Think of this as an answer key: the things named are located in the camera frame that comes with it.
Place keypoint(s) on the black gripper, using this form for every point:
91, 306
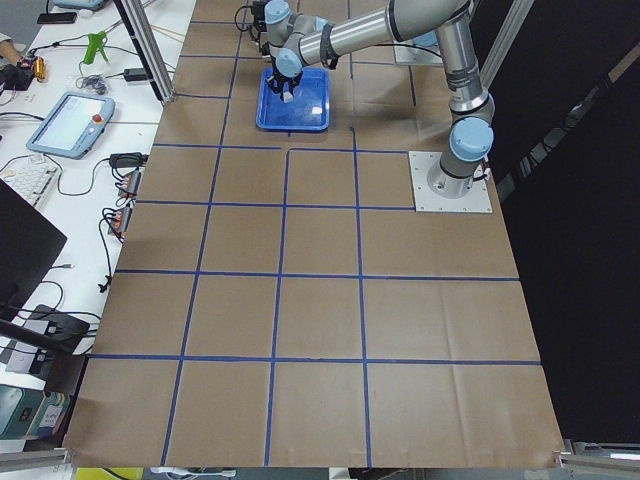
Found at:
283, 81

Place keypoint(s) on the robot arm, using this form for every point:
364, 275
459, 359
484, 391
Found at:
297, 40

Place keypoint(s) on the blue plastic tray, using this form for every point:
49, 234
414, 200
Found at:
308, 111

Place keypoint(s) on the black power adapter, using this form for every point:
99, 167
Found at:
135, 75

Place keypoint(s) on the green grabber tool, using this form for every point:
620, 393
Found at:
96, 45

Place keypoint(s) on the teach pendant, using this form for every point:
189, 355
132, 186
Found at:
73, 125

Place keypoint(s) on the black smartphone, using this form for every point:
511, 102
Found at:
62, 18

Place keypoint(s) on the white keyboard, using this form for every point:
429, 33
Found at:
32, 182

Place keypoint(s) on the black monitor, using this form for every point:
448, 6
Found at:
30, 244

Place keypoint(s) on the aluminium frame post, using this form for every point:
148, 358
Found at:
139, 30

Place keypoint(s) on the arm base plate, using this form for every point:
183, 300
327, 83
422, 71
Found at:
436, 192

